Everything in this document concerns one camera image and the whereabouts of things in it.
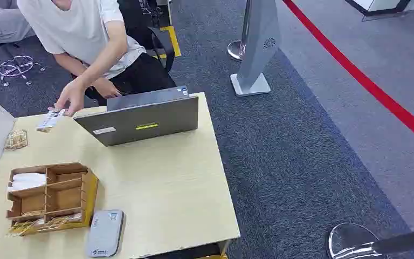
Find person's left hand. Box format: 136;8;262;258
52;79;86;118

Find person's right hand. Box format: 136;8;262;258
92;77;123;100

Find white printed card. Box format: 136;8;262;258
36;108;66;133

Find grey laptop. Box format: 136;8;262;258
73;86;200;148

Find person in white shirt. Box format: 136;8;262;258
16;0;177;118

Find chrome chair base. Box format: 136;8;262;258
0;54;46;87

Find small patterned card pile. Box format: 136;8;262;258
3;129;29;151

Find black office chair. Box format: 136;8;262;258
116;0;176;73

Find wooden compartment box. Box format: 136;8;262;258
5;162;100;237

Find person in grey clothes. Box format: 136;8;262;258
0;0;36;50

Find grey card reader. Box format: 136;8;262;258
85;209;126;258

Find grey standing sign kiosk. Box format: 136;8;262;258
230;0;282;98

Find red barrier belt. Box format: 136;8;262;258
282;0;414;152

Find white black-edged platform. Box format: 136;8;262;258
344;0;414;22

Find chrome stanchion base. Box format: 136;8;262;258
326;222;390;259

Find printed cards with lanyards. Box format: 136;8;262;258
11;213;84;234

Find chrome stanchion post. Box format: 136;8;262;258
226;0;253;61

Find black stanchion post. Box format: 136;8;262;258
370;227;414;256

